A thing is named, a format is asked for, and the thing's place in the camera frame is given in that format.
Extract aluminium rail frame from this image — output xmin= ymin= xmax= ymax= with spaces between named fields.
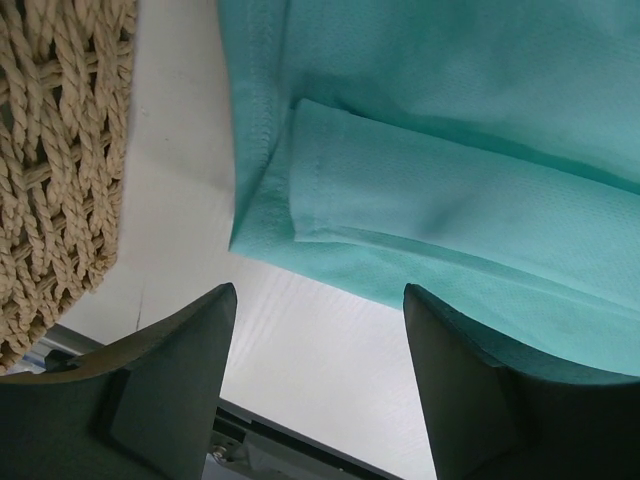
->
xmin=7 ymin=325 xmax=102 ymax=375

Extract teal t shirt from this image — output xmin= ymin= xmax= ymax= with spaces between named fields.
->
xmin=218 ymin=1 xmax=639 ymax=375

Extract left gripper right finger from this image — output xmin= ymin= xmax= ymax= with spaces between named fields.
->
xmin=403 ymin=284 xmax=639 ymax=479

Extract wicker laundry basket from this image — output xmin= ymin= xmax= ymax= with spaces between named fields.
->
xmin=1 ymin=1 xmax=137 ymax=371

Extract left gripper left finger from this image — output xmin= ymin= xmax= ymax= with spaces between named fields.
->
xmin=1 ymin=284 xmax=237 ymax=479

